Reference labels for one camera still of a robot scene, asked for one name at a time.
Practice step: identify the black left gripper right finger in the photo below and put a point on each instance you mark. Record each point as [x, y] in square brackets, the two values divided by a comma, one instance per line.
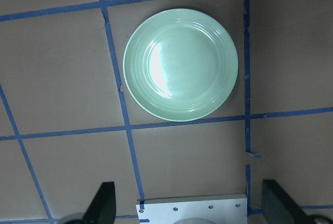
[278, 207]

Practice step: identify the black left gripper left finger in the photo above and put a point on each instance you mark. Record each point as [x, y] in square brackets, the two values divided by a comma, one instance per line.
[103, 206]

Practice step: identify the green plate robot left side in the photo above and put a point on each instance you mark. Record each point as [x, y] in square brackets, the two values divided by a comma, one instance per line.
[180, 65]

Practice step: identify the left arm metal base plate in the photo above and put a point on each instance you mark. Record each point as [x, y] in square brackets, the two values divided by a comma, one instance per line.
[229, 208]

